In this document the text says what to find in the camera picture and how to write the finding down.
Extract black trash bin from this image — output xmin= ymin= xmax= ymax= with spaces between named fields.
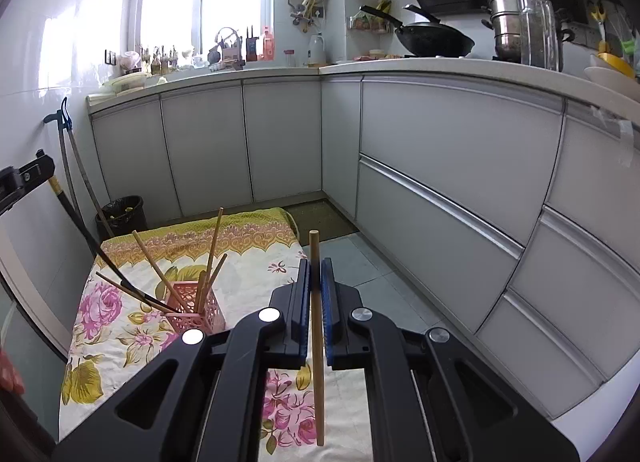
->
xmin=95 ymin=195 xmax=149 ymax=242

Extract grey mop handle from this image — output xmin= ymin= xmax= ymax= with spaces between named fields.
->
xmin=57 ymin=112 xmax=83 ymax=228

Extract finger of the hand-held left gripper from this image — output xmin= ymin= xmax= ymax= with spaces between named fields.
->
xmin=0 ymin=149 xmax=56 ymax=215

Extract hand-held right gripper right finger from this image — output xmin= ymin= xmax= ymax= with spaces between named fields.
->
xmin=321 ymin=257 xmax=581 ymax=462

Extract floral printed blanket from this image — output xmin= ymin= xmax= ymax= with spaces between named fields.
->
xmin=59 ymin=207 xmax=373 ymax=455

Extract white dish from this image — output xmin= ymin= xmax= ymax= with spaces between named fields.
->
xmin=101 ymin=71 xmax=151 ymax=96

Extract steel steamer pot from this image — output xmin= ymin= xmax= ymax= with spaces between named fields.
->
xmin=481 ymin=0 xmax=576 ymax=64

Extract wooden broom handle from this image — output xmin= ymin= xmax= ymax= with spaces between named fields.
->
xmin=65 ymin=125 xmax=117 ymax=240

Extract row of small figurines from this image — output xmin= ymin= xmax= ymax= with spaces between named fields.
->
xmin=137 ymin=44 xmax=193 ymax=76

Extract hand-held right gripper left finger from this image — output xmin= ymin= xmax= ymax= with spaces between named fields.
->
xmin=52 ymin=257 xmax=312 ymax=462

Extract black chopstick gold band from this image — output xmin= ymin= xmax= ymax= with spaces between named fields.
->
xmin=47 ymin=176 xmax=180 ymax=315

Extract red cloth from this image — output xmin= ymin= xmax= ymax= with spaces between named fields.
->
xmin=0 ymin=346 xmax=25 ymax=393

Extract orange plastic bottle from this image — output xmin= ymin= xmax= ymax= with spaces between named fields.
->
xmin=259 ymin=26 xmax=276 ymax=62

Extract black handheld radio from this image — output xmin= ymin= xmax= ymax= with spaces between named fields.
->
xmin=244 ymin=25 xmax=260 ymax=62

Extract yellow handled scissors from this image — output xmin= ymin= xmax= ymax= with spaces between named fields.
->
xmin=590 ymin=0 xmax=610 ymax=54

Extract yellow bowl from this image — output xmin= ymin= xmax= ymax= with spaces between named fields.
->
xmin=597 ymin=50 xmax=638 ymax=78

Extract wall hook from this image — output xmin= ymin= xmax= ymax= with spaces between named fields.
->
xmin=42 ymin=96 xmax=71 ymax=127

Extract grey kitchen cabinets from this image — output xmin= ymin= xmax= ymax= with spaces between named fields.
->
xmin=87 ymin=70 xmax=640 ymax=423

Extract water heater pipes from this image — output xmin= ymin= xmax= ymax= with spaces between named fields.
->
xmin=286 ymin=0 xmax=326 ymax=34

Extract white plate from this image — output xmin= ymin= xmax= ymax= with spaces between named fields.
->
xmin=584 ymin=65 xmax=640 ymax=96

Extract wall spice rack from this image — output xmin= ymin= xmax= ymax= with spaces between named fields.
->
xmin=349 ymin=0 xmax=392 ymax=36

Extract black wok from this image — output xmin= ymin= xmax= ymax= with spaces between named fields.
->
xmin=359 ymin=4 xmax=476 ymax=59

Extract dark floor mat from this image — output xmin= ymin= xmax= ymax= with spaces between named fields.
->
xmin=281 ymin=199 xmax=359 ymax=244

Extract white electric kettle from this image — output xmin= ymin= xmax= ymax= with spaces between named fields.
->
xmin=305 ymin=33 xmax=329 ymax=68

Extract pink perforated utensil holder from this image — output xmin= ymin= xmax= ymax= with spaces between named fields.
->
xmin=165 ymin=279 xmax=227 ymax=338

